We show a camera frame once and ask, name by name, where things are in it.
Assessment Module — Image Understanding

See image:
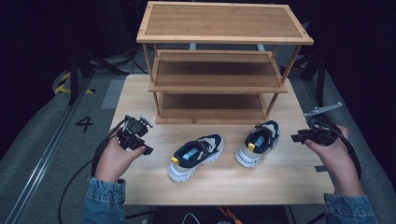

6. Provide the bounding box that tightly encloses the black metal stand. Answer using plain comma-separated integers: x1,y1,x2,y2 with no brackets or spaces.
68,49,129,106
293,52,328,108

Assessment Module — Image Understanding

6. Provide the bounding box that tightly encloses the metal floor rail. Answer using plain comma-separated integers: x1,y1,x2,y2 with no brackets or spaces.
2,77,92,224

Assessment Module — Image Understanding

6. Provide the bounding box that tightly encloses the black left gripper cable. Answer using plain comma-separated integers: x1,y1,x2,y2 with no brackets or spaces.
57,116,129,224

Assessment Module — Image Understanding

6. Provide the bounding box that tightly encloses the navy beige white sneaker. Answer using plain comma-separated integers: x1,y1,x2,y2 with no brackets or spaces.
167,133,225,183
234,119,281,169

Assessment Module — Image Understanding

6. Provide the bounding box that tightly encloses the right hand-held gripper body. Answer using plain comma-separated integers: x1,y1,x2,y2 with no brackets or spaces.
304,102,344,147

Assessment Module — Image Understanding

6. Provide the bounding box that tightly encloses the person's left hand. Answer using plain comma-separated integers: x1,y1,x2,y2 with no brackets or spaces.
94,128,148,183

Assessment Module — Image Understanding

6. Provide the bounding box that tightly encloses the white thin cable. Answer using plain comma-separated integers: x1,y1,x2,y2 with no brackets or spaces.
181,212,202,224

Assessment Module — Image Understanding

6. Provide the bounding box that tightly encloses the orange strap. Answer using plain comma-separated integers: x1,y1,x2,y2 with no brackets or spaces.
217,205,244,224

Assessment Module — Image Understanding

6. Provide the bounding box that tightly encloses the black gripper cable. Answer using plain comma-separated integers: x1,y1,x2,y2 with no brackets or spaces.
57,116,129,224
311,120,363,181

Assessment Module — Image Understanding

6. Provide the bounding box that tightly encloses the person's right hand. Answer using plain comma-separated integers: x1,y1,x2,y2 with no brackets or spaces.
304,124,362,188

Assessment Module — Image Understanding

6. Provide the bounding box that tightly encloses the wooden three-tier shoe rack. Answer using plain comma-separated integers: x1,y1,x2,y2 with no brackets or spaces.
135,0,315,126

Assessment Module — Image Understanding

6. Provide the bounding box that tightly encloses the yellow black hazard tape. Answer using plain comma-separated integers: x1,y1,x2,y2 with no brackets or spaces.
54,71,96,95

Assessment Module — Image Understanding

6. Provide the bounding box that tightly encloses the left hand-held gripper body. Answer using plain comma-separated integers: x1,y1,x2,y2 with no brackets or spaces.
118,114,154,150

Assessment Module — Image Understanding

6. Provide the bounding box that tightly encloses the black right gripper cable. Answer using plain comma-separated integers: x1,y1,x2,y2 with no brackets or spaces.
311,120,363,181

